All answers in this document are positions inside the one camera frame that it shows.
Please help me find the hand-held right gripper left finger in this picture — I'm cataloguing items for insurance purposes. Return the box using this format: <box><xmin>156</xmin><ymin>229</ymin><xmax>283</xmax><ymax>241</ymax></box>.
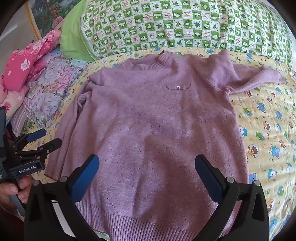
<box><xmin>24</xmin><ymin>154</ymin><xmax>100</xmax><ymax>241</ymax></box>

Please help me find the green checkered frog quilt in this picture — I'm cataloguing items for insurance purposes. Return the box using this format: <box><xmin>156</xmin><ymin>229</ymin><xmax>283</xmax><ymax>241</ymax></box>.
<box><xmin>60</xmin><ymin>0</ymin><xmax>294</xmax><ymax>70</ymax></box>

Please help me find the yellow cartoon animal blanket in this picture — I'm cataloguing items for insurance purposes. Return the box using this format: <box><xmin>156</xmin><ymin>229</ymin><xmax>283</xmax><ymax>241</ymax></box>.
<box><xmin>21</xmin><ymin>47</ymin><xmax>296</xmax><ymax>241</ymax></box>

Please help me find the person's left hand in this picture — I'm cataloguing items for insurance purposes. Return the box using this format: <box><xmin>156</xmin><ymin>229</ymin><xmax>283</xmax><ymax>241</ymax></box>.
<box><xmin>0</xmin><ymin>176</ymin><xmax>32</xmax><ymax>209</ymax></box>

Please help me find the pink floral cloth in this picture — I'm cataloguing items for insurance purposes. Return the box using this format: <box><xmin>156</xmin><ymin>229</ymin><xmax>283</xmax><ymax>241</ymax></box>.
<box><xmin>0</xmin><ymin>30</ymin><xmax>62</xmax><ymax>121</ymax></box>

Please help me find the purple knit sweater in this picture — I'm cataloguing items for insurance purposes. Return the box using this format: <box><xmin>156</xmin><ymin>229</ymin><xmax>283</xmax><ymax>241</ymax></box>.
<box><xmin>44</xmin><ymin>49</ymin><xmax>287</xmax><ymax>241</ymax></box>

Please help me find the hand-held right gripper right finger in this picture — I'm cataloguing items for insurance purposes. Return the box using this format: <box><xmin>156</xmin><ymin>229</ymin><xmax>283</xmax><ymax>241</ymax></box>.
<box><xmin>194</xmin><ymin>154</ymin><xmax>270</xmax><ymax>241</ymax></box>

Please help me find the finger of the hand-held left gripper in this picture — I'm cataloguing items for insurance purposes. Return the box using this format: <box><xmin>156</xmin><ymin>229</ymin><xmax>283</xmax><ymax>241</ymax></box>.
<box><xmin>14</xmin><ymin>129</ymin><xmax>47</xmax><ymax>144</ymax></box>
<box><xmin>16</xmin><ymin>138</ymin><xmax>63</xmax><ymax>163</ymax></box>

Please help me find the pastel floral quilt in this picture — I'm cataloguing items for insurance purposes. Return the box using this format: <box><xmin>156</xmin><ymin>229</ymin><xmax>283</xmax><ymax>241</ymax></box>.
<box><xmin>9</xmin><ymin>50</ymin><xmax>90</xmax><ymax>137</ymax></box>

